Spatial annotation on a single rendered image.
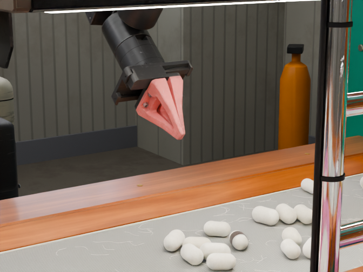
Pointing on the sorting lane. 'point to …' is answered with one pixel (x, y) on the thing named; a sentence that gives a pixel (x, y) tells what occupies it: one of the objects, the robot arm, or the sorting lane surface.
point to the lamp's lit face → (171, 6)
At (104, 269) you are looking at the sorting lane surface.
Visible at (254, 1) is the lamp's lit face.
